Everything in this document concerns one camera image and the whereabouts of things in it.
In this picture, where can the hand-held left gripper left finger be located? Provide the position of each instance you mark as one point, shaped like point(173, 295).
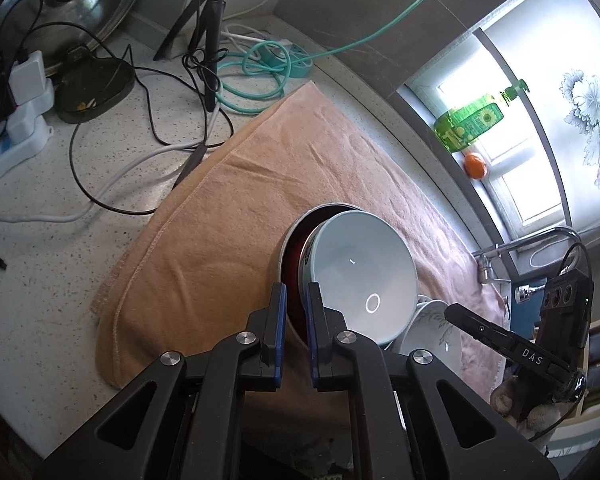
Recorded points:
point(278, 335)

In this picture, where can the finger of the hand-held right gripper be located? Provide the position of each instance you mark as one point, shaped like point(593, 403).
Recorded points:
point(480, 327)

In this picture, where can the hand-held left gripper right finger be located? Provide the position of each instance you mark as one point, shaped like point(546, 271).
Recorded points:
point(312, 335)

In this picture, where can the small floral white plate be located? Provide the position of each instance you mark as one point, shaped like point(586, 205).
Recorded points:
point(430, 330)

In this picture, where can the red steel bowl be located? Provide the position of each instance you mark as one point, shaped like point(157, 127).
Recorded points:
point(294, 280)

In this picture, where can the large steel bowl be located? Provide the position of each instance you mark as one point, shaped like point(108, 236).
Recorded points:
point(281, 262)

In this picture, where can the light blue ceramic bowl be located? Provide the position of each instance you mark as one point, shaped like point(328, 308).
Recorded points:
point(360, 270)

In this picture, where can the person's right hand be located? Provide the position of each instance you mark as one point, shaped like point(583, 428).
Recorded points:
point(512, 400)

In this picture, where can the flexible faucet sprayer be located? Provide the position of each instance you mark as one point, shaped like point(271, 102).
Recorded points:
point(525, 292)

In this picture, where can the chrome faucet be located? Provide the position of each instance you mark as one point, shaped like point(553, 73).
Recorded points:
point(530, 239)

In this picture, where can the peach towel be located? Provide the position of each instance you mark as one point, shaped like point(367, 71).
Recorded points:
point(205, 210)

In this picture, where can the white framed window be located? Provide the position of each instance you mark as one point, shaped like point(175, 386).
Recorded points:
point(530, 185)

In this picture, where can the orange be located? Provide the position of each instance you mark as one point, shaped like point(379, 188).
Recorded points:
point(476, 166)

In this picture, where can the green dish soap bottle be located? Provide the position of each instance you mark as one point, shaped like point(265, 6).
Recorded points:
point(470, 122)

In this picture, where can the grape print roller blind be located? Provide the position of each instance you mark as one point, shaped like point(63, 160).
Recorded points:
point(580, 60)

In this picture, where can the black tripod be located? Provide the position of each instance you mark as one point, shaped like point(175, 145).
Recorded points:
point(210, 60)

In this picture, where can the dark shallow dish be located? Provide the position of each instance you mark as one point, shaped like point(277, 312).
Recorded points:
point(95, 85)

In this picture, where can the white power strip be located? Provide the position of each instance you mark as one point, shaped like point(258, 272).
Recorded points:
point(15, 150)

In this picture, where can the white charger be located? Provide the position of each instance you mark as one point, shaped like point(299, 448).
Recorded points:
point(27, 77)

